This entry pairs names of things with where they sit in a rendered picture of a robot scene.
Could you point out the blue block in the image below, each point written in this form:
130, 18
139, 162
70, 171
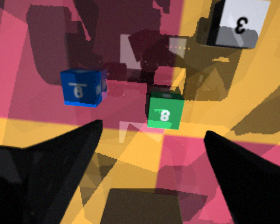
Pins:
81, 87

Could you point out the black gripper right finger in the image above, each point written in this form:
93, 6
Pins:
250, 184

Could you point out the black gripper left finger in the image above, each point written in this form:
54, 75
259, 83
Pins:
47, 174

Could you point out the green block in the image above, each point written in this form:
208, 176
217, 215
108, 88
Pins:
165, 110

